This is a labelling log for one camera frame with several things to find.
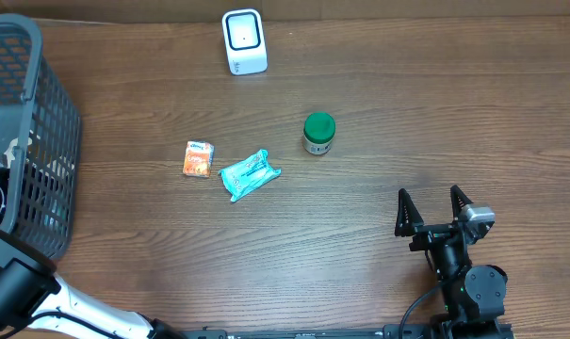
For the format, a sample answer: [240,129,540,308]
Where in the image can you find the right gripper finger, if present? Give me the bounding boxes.
[395,188,424,237]
[450,185,473,219]

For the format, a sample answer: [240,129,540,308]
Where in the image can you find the green lid jar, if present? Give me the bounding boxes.
[302,112,336,155]

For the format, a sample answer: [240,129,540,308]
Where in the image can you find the teal wet wipes pack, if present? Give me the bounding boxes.
[219,149,281,202]

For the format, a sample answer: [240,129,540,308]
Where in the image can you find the orange tissue pack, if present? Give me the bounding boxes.
[183,140,215,178]

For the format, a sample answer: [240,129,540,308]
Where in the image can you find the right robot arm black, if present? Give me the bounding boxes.
[393,186,513,339]

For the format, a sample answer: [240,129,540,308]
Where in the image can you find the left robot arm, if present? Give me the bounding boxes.
[0,165,184,339]

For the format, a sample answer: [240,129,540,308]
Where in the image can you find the white barcode scanner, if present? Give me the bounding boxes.
[221,8,268,75]

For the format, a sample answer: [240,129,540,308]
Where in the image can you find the grey plastic mesh basket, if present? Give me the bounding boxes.
[0,14,83,260]

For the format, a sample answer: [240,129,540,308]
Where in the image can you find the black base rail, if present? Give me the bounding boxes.
[180,323,516,339]

